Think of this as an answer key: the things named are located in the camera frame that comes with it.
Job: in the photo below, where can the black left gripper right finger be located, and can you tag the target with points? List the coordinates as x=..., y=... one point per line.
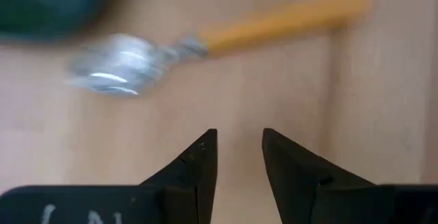
x=294, y=183

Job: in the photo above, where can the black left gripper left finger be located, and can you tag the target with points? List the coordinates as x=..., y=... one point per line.
x=195, y=176

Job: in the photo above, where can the dark green plastic tray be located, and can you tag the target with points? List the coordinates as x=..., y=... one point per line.
x=48, y=5

